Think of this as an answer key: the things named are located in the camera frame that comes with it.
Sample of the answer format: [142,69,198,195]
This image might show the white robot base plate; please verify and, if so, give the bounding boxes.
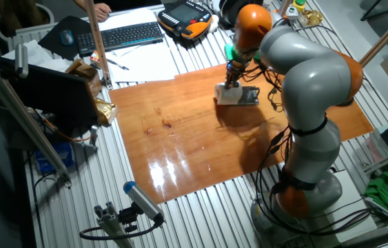
[250,168,377,248]

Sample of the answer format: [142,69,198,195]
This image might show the colourful puzzle cube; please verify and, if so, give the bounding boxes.
[89,50,102,66]

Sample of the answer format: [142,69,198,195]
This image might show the short aluminium profile bracket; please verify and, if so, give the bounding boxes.
[93,201,136,248]

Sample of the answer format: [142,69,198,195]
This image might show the black flat monitor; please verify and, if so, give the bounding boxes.
[0,54,100,132]

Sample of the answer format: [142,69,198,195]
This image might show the black mouse pad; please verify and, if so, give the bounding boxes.
[37,15,93,61]

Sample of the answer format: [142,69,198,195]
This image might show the person hand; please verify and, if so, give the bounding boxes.
[93,3,113,23]

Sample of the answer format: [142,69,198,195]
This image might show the dark computer mouse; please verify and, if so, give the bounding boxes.
[59,29,75,47]

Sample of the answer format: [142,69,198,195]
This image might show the long diagonal aluminium strut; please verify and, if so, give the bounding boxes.
[0,48,72,187]

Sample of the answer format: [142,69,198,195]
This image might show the white radiator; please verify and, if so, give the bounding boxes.
[7,23,59,52]

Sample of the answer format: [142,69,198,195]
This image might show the black camera cable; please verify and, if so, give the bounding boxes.
[79,220,162,241]

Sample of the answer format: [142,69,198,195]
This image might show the person forearm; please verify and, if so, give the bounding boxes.
[72,0,98,12]

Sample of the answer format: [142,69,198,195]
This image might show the black computer keyboard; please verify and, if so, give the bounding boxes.
[75,21,165,58]

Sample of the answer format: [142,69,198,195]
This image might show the orange cable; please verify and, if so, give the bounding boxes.
[33,110,93,143]

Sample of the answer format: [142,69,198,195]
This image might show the grey box green button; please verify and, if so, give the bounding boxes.
[285,6,300,20]

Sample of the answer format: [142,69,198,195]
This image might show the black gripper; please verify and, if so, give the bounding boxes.
[224,61,247,91]

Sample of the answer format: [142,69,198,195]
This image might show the upright frame post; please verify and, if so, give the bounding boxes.
[83,0,114,90]

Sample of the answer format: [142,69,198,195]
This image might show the white paper roll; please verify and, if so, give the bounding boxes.
[214,81,244,106]

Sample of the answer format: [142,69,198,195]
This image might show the blue plastic pack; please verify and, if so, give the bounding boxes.
[34,141,76,173]

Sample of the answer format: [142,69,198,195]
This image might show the white rimmed round bin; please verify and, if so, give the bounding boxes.
[0,2,56,42]

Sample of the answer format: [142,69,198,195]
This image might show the small white object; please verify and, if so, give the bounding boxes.
[208,14,221,34]

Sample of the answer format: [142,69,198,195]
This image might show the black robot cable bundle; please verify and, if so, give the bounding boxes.
[240,48,376,237]

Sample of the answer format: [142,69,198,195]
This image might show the grey camera blue cap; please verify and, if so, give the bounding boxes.
[123,180,166,225]

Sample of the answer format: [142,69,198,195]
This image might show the black round device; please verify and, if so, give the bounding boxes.
[218,0,247,28]

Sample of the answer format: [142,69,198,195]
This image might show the crumpled foil wrapper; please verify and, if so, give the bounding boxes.
[298,9,324,28]

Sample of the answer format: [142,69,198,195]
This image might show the dark pen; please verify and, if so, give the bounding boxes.
[106,57,130,71]

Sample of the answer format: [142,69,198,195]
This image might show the glossy wooden board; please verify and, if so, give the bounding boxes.
[108,60,376,205]

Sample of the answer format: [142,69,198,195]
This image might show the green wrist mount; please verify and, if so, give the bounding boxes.
[223,43,263,65]

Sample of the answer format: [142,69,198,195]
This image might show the large white paper sheet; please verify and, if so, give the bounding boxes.
[103,41,181,83]

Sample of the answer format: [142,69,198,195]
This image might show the brown cardboard box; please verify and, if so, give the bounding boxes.
[65,58,102,98]

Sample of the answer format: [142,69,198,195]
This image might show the black orange teach pendant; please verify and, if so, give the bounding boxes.
[156,0,214,41]

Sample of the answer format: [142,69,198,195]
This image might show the gold foil bag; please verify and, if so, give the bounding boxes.
[94,97,119,127]

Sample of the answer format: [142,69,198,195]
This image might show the slanted frame strut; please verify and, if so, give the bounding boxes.
[359,2,388,65]

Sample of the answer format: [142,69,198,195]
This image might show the white paper under keyboard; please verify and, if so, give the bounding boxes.
[96,7,160,34]

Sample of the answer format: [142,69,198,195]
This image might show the white paper stack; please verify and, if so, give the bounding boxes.
[2,39,74,73]

